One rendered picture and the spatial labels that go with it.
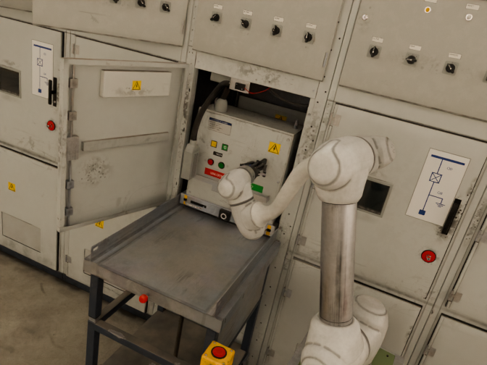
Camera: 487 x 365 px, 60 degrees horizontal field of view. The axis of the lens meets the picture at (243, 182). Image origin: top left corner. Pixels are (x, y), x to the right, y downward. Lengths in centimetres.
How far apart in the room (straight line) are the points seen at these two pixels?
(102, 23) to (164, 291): 115
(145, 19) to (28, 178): 137
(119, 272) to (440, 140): 136
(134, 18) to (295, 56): 72
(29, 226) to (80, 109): 142
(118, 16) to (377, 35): 108
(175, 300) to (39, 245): 164
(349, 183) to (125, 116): 115
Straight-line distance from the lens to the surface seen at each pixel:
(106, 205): 210
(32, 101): 276
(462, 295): 209
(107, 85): 186
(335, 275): 128
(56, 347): 268
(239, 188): 162
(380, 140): 131
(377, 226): 196
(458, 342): 222
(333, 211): 121
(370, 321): 151
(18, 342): 273
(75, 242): 286
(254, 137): 200
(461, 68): 181
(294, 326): 233
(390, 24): 181
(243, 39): 195
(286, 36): 189
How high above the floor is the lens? 187
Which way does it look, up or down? 22 degrees down
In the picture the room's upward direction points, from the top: 12 degrees clockwise
